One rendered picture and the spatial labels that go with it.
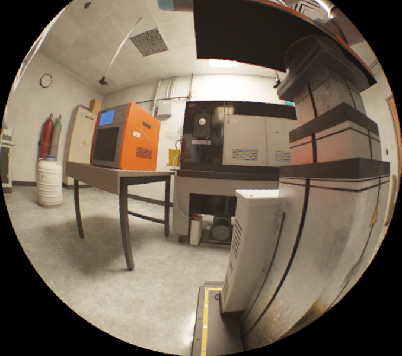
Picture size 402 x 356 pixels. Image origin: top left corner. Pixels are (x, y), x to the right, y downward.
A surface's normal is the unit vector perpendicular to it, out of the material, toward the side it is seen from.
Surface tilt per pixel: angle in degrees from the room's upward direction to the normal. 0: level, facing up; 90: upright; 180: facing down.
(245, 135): 90
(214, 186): 90
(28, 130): 90
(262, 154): 90
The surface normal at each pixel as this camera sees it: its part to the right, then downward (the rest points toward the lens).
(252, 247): -0.05, -0.11
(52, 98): 0.98, 0.04
